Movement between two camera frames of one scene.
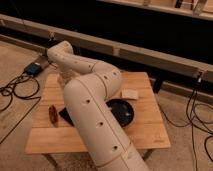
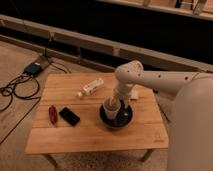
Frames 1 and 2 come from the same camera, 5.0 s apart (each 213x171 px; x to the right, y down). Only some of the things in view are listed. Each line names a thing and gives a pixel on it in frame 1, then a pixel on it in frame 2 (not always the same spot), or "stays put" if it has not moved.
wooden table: [50, 134] stays put
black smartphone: [65, 114] stays put
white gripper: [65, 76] -> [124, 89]
